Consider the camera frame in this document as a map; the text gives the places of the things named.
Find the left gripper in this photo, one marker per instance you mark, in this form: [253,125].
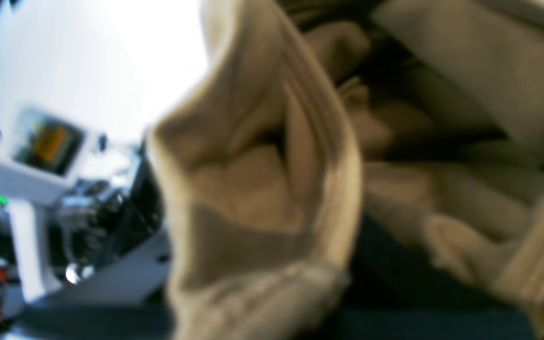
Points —
[105,243]

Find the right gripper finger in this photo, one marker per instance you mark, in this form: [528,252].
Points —
[395,295]

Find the brown t-shirt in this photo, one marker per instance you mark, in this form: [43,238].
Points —
[425,115]

